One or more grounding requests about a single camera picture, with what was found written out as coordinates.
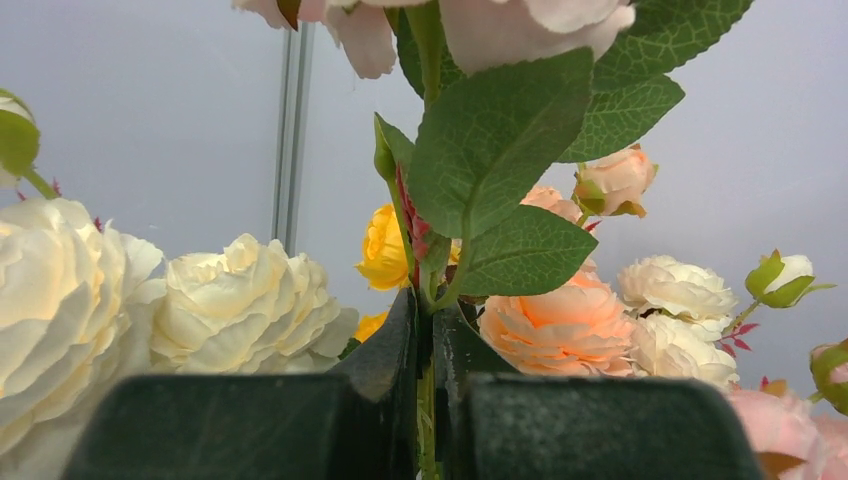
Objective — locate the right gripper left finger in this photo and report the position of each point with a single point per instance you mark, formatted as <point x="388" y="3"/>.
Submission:
<point x="355" y="421"/>

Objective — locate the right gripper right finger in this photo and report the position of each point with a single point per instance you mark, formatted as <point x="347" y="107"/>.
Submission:
<point x="495" y="423"/>

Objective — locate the peach pink flower stem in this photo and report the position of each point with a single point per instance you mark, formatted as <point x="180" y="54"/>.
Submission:
<point x="580" y="328"/>

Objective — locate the large pink rose stem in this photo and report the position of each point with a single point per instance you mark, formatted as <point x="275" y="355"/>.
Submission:
<point x="509" y="88"/>

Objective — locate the flower bouquet in vase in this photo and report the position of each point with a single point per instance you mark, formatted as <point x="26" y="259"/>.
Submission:
<point x="82" y="311"/>

